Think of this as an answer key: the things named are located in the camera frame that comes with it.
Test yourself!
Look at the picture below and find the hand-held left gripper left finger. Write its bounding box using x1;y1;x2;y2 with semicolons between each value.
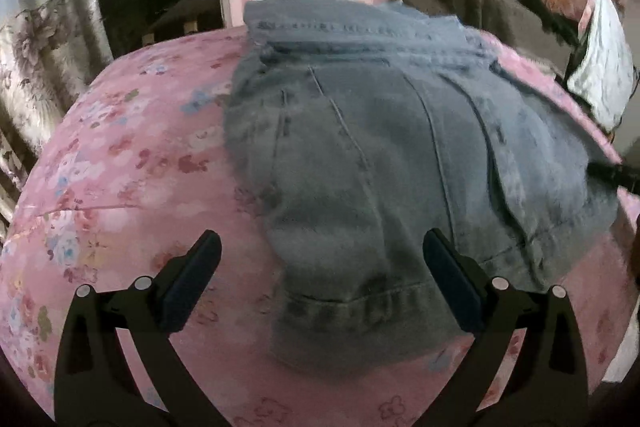
54;229;236;427

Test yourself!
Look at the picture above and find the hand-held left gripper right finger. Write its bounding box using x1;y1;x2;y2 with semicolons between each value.
422;228;588;427

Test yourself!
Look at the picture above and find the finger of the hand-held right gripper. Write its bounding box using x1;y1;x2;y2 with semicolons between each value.
590;161;640;196

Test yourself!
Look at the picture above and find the blue denim jacket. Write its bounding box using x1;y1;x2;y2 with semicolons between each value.
222;0;621;375

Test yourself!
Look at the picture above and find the pink floral bed sheet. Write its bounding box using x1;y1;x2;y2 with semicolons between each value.
0;27;640;427

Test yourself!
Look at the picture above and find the white floral cloth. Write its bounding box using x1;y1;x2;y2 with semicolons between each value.
565;0;638;132

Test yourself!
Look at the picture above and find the brown blanket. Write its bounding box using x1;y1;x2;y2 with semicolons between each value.
387;0;583;75

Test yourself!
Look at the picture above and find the grey curtain with floral hem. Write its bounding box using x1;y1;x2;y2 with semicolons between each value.
0;0;113;233

